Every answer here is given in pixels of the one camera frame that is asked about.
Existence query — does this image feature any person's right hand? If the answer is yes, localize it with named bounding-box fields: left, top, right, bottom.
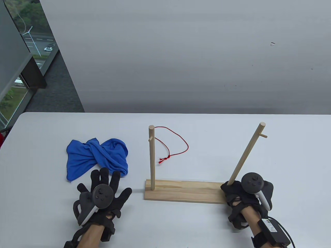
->
left=220, top=181, right=269, bottom=229

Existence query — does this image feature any person's left hand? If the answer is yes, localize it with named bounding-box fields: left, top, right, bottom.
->
left=77, top=167, right=132, bottom=228

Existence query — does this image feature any blue towel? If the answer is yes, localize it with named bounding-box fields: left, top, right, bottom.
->
left=66, top=138, right=129, bottom=182

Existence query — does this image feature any wooden rack with two posts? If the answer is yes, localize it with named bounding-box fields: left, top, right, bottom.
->
left=144, top=122, right=268, bottom=204

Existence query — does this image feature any red elastic cord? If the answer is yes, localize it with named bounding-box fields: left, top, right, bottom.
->
left=154, top=126, right=189, bottom=164

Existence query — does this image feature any person's left forearm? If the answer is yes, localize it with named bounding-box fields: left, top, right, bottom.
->
left=77, top=224, right=105, bottom=248

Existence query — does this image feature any black white handheld controller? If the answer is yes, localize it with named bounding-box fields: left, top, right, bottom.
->
left=241, top=172, right=274, bottom=210
left=73, top=184, right=115, bottom=226

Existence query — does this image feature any black sensor box white label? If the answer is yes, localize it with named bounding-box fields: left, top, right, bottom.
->
left=251, top=218, right=291, bottom=248

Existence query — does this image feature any window with outdoor view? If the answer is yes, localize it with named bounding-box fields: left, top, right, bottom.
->
left=0, top=0, right=60, bottom=129

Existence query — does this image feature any grey partition panel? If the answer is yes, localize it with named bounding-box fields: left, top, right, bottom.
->
left=0, top=0, right=33, bottom=101

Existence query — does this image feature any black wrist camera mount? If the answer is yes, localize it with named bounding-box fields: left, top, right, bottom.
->
left=101, top=220, right=115, bottom=242
left=228, top=212, right=250, bottom=230

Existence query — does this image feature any black cable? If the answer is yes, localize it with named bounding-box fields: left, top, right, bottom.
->
left=269, top=217, right=296, bottom=248

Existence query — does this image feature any dark window frame block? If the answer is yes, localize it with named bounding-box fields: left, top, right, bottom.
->
left=21, top=57, right=47, bottom=89

